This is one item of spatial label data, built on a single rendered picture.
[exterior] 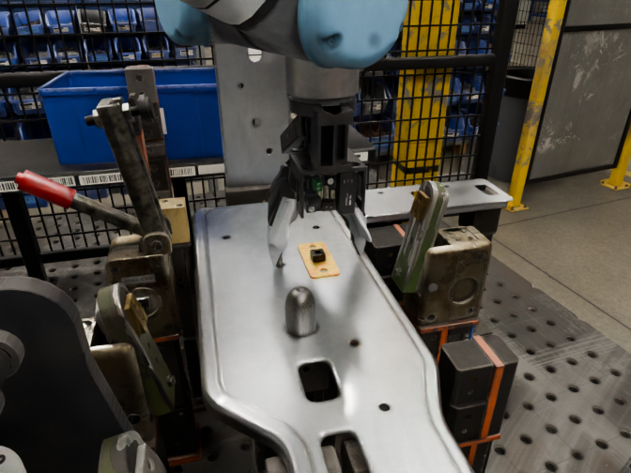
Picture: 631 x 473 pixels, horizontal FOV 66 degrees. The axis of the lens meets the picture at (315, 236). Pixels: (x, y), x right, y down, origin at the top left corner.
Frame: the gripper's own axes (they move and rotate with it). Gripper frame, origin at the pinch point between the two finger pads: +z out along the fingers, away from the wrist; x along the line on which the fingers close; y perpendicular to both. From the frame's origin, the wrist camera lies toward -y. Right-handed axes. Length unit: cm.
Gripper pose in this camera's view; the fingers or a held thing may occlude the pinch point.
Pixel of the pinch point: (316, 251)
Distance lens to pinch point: 62.2
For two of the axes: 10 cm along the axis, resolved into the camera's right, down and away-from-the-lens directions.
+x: 9.7, -1.1, 2.1
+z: 0.0, 8.8, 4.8
